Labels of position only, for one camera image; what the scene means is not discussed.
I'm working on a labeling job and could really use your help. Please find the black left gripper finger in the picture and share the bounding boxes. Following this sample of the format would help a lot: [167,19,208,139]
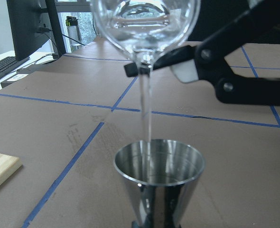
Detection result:
[124,45,196,77]

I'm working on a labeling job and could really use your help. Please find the small glass measuring beaker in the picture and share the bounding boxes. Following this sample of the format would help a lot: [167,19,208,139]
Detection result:
[90,0,201,66]

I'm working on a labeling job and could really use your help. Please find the steel jigger cup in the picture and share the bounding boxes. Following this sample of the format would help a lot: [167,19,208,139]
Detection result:
[114,139,205,228]

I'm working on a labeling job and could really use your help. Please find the black computer monitor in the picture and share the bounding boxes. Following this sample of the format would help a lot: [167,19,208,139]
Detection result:
[6,0,66,61]

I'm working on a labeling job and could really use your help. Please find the black box with label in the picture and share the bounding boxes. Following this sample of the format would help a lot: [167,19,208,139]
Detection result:
[0,64,46,88]

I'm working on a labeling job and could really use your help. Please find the black keyboard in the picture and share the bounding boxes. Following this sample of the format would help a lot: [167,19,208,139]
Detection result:
[0,57,29,79]

